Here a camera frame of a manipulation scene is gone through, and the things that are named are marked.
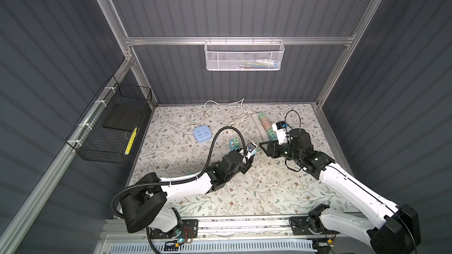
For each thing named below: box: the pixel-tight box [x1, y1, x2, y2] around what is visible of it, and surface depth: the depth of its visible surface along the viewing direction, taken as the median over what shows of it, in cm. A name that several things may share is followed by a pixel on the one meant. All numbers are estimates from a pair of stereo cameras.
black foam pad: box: [102, 103, 142, 132], surface depth 77 cm
